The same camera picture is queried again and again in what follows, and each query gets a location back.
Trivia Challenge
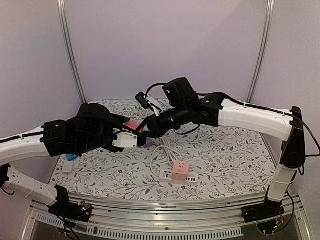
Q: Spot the pink plug adapter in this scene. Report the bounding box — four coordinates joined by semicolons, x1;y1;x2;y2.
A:
123;125;139;133

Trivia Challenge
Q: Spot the light pink cube socket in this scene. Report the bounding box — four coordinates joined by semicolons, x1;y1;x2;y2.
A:
171;161;190;182

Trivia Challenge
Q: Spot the white power strip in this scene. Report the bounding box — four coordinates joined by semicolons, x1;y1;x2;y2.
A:
159;169;199;185

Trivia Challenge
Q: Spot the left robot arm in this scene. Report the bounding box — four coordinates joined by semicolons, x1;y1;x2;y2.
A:
0;103;148;217

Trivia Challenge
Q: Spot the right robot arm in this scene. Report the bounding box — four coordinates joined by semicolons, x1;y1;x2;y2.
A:
135;77;309;218

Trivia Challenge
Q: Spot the blue plug adapter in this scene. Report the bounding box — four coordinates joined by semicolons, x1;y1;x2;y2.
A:
65;154;79;162

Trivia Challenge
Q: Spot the white plug adapter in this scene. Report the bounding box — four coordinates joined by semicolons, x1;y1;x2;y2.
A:
61;161;73;174

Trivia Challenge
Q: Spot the purple power strip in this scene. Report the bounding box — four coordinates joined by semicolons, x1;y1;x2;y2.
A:
143;138;154;149

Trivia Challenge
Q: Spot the teal power strip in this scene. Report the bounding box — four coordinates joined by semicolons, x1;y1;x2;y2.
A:
159;99;173;112

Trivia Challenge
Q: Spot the floral patterned table mat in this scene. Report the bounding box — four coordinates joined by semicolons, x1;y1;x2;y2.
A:
48;98;281;202

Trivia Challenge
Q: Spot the white coiled cable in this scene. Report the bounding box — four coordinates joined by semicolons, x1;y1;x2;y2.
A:
119;100;156;125

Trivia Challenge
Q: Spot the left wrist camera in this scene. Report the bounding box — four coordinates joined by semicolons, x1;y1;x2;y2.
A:
112;128;137;148

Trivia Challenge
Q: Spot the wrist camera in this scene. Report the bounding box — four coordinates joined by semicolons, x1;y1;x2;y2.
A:
135;92;163;117
112;128;137;148

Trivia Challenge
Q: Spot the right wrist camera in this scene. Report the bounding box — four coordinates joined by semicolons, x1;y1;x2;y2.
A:
135;92;163;117

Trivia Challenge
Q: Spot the white bundled cable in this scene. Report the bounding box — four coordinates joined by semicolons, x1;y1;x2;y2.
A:
151;137;183;176

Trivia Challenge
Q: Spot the aluminium front rail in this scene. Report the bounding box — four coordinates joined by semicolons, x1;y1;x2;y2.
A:
22;193;315;240

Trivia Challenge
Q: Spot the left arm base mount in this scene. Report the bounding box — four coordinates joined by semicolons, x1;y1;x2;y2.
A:
48;185;93;223

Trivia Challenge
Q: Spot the left aluminium frame post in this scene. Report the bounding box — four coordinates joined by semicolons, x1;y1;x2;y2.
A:
56;0;87;104

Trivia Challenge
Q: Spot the aluminium frame post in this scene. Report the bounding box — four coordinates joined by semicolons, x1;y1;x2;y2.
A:
56;0;87;104
246;0;275;103

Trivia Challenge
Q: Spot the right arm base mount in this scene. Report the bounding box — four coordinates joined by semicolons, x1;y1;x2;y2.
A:
241;199;285;223

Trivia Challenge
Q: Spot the right aluminium frame post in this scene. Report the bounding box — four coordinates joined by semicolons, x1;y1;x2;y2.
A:
246;0;275;103

